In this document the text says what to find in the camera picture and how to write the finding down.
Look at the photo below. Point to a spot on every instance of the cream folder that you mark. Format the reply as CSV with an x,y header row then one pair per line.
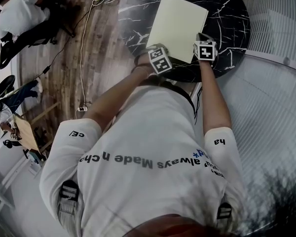
x,y
177,26

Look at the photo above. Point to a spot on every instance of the person's white printed shirt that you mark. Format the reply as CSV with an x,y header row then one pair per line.
x,y
143,181

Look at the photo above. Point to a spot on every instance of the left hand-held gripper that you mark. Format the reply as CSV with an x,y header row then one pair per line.
x,y
161,62

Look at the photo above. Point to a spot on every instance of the black marble round table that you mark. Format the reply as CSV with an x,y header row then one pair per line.
x,y
232,26

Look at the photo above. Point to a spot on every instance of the person's left forearm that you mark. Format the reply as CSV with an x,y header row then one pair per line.
x,y
113,102

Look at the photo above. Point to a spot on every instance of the black office chair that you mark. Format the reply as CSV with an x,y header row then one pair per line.
x,y
29,42

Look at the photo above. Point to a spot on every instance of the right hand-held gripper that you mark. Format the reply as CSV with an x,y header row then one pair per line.
x,y
207,51

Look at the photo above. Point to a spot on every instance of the person's right forearm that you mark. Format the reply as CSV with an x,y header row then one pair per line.
x,y
214,100

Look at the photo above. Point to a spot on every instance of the light wooden table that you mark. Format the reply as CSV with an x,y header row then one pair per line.
x,y
27,130

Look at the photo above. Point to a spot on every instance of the small white power strip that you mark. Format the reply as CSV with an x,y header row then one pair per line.
x,y
82,109

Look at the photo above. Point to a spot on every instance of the black chair seat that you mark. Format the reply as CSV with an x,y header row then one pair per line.
x,y
3,84

